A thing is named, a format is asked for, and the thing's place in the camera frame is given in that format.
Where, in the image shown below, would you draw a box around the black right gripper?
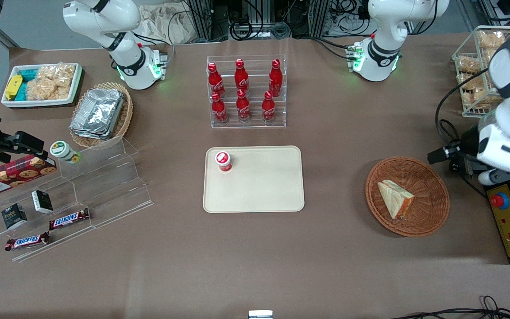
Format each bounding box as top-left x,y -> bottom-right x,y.
0,106 -> 46,164

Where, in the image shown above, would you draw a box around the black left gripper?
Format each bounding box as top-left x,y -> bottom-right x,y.
428,126 -> 488,174

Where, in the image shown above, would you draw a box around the triangle sandwich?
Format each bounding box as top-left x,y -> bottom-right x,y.
377,179 -> 415,221

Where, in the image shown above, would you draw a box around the round brown wicker basket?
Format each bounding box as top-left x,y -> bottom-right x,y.
365,156 -> 451,238

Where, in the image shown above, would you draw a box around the aluminium foil tray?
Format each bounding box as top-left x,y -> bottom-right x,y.
70,120 -> 118,141
73,88 -> 124,133

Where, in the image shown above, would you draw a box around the oval wicker basket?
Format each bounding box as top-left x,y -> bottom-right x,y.
70,82 -> 134,148

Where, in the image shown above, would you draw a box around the beige plastic serving tray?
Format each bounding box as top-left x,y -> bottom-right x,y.
202,145 -> 305,214

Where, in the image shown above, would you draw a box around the red tartan cookie box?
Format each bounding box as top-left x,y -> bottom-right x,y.
0,155 -> 57,198

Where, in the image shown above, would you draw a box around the yogurt cup with green lid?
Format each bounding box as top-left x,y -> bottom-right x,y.
50,140 -> 81,165

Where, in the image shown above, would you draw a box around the clear bag of fried snacks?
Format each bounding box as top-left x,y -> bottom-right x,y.
478,30 -> 506,50
456,55 -> 482,75
460,74 -> 503,110

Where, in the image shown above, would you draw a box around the yellow snack packet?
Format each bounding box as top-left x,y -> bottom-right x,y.
5,74 -> 23,101

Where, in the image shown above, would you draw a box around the clear bag of rice crackers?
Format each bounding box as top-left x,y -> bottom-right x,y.
27,78 -> 72,101
38,64 -> 77,87

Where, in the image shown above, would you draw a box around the small black snack box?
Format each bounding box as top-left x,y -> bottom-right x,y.
1,203 -> 28,230
32,190 -> 54,214

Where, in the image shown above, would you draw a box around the white rectangular snack bin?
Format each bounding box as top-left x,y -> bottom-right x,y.
1,62 -> 83,109

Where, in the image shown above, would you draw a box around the Snickers chocolate bar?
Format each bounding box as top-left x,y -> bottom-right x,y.
5,232 -> 50,252
49,208 -> 90,231

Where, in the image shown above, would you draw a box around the clear acrylic step shelf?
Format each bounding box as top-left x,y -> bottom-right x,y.
0,136 -> 154,263

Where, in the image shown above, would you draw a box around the beige crumpled cloth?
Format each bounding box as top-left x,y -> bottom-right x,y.
139,4 -> 196,44

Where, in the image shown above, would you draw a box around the red Coca-Cola bottle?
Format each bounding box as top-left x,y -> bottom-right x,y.
234,58 -> 250,96
236,89 -> 251,123
211,92 -> 228,124
261,91 -> 277,123
268,58 -> 283,97
207,62 -> 226,98

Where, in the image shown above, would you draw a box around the red and white cup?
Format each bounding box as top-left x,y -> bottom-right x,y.
214,151 -> 233,173

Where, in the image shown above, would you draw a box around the clear acrylic bottle rack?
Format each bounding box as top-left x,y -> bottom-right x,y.
207,55 -> 288,129

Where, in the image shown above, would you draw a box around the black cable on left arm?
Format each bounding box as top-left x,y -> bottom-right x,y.
435,66 -> 491,199

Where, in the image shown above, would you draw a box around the white wire basket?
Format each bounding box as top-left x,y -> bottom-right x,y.
452,25 -> 510,118

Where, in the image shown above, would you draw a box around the black cable bundle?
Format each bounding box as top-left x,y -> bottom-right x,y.
389,296 -> 510,319

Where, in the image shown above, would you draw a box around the black cables at left arm base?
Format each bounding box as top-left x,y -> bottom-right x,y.
312,36 -> 358,61

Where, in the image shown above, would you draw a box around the black cable at right arm base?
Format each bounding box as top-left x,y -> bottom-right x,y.
132,30 -> 177,67

